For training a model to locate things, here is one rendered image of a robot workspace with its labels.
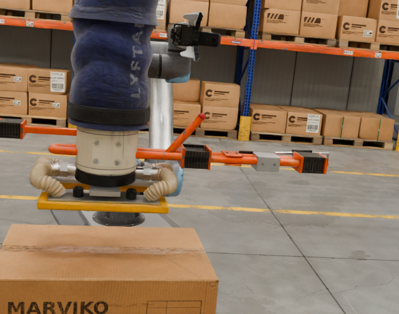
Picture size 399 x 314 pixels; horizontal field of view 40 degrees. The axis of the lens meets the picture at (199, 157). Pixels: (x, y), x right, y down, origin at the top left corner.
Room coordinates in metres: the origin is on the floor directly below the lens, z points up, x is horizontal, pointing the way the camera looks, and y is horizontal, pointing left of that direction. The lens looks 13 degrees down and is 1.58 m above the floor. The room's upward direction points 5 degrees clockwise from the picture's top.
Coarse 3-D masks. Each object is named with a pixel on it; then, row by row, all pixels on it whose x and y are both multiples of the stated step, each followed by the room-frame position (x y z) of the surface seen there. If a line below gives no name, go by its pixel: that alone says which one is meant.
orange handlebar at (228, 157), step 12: (24, 132) 1.69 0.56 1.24; (36, 132) 1.69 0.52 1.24; (48, 132) 1.70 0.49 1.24; (60, 132) 1.71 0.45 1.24; (72, 132) 1.71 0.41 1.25; (60, 144) 1.48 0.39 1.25; (72, 144) 1.49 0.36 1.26; (144, 156) 1.48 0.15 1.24; (156, 156) 1.48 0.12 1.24; (168, 156) 1.49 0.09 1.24; (180, 156) 1.50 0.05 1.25; (216, 156) 1.52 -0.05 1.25; (228, 156) 1.53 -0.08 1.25; (240, 156) 1.53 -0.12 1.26; (252, 156) 1.58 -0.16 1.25; (288, 156) 1.60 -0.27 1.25
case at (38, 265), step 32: (32, 224) 1.65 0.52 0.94; (0, 256) 1.39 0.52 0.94; (32, 256) 1.41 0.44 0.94; (64, 256) 1.43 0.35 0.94; (96, 256) 1.45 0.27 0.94; (128, 256) 1.47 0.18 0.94; (160, 256) 1.49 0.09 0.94; (192, 256) 1.51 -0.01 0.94; (0, 288) 1.26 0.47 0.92; (32, 288) 1.27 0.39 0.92; (64, 288) 1.29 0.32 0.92; (96, 288) 1.30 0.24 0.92; (128, 288) 1.32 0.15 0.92; (160, 288) 1.34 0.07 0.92; (192, 288) 1.35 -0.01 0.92
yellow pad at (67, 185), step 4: (68, 176) 1.56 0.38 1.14; (72, 176) 1.57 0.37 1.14; (64, 184) 1.51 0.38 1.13; (68, 184) 1.51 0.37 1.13; (72, 184) 1.51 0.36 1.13; (76, 184) 1.52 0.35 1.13; (80, 184) 1.52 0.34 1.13; (84, 184) 1.52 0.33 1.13; (68, 188) 1.51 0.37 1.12; (72, 188) 1.51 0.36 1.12; (84, 188) 1.52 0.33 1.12; (88, 188) 1.52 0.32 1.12; (120, 188) 1.54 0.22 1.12; (124, 188) 1.54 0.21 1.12; (136, 188) 1.55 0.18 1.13; (140, 188) 1.55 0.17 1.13; (144, 188) 1.55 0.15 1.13
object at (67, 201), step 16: (64, 192) 1.41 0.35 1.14; (80, 192) 1.37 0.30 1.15; (128, 192) 1.39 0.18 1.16; (48, 208) 1.32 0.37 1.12; (64, 208) 1.33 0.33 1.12; (80, 208) 1.33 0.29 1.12; (96, 208) 1.34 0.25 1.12; (112, 208) 1.35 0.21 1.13; (128, 208) 1.36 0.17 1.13; (144, 208) 1.36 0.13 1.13; (160, 208) 1.37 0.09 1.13
